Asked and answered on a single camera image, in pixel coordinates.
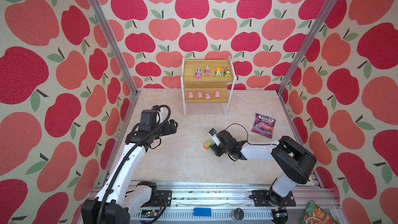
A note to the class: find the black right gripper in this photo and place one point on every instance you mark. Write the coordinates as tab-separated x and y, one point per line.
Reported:
213	148

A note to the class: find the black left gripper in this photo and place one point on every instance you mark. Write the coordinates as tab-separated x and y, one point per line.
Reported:
173	127

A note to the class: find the pink toy car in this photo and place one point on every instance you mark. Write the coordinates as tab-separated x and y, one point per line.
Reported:
198	74

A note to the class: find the wooden two-tier shelf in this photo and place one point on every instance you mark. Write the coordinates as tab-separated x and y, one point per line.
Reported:
209	84

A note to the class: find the pink green toy truck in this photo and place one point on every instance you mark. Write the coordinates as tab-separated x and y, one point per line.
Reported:
207	70

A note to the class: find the multicolour toy car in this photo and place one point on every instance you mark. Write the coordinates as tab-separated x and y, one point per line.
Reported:
227	72

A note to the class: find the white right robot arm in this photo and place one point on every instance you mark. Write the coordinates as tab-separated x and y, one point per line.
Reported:
296	162

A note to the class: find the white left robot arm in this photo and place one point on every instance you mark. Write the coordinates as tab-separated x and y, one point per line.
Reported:
114	204

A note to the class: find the purple candy bag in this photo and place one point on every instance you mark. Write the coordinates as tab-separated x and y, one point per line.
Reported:
264	125

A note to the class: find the round metal knob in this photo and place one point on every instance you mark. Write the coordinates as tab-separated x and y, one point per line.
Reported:
237	214

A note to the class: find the green snack packet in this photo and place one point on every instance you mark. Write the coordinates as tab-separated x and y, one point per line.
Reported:
314	214

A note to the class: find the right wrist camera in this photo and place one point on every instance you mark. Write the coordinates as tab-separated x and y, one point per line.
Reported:
213	135

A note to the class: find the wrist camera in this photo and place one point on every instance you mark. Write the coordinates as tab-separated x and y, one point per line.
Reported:
213	135
150	119

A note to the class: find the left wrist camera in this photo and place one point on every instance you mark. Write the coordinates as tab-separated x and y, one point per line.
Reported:
150	119

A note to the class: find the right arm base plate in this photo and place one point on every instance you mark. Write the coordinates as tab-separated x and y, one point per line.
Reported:
262	198

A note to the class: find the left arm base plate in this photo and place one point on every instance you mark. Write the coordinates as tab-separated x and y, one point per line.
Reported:
163	197

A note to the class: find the blue block on rail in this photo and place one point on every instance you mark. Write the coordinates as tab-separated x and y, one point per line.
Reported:
202	212

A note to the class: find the aluminium front rail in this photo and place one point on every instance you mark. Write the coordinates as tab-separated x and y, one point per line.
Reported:
223	198

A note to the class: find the left aluminium frame post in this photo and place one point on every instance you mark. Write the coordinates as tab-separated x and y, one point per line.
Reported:
113	45

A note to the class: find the aluminium frame post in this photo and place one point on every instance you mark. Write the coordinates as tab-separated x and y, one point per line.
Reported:
113	45
314	29

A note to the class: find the right aluminium frame post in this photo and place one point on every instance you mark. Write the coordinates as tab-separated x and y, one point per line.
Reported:
314	29

